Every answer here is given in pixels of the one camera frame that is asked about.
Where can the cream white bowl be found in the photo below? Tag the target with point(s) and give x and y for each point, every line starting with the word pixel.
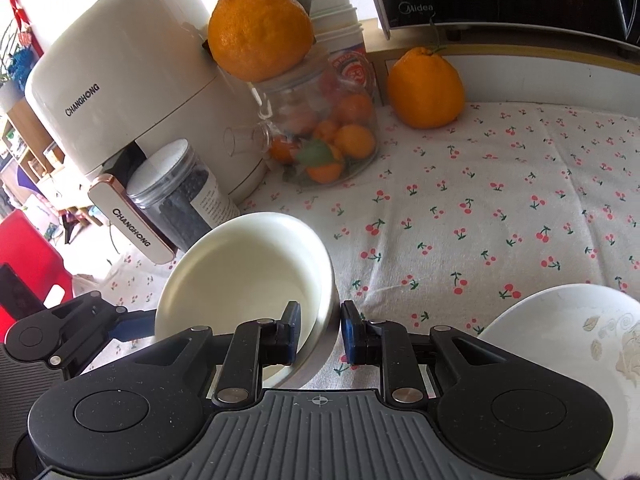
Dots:
pixel 251 267

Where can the large orange with stem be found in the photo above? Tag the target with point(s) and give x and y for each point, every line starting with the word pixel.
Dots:
pixel 425 90

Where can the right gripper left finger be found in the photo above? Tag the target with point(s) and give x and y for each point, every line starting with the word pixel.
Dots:
pixel 231 364

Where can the clear jar of black beans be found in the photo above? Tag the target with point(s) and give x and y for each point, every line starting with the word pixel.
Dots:
pixel 180 195

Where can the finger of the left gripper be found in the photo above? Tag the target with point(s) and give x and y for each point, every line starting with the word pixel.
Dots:
pixel 129 326

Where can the white floral pattern plate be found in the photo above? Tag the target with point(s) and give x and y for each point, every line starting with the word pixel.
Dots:
pixel 589 333

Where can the white wood-framed shelf board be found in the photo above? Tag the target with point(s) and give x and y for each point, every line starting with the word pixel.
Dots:
pixel 519 64

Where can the large orange on jar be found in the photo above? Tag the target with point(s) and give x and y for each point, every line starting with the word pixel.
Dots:
pixel 256 40

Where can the cherry print white cloth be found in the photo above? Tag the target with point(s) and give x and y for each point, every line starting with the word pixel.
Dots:
pixel 455 225

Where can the white Changhong air fryer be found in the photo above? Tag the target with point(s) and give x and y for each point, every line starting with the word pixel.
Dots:
pixel 126 79

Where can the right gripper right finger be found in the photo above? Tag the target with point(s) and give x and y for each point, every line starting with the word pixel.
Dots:
pixel 443 365

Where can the glass jar of tangerines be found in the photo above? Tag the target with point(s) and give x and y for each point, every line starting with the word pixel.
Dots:
pixel 317 126

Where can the stacked paper cups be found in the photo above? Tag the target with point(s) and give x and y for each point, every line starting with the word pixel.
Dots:
pixel 338 30

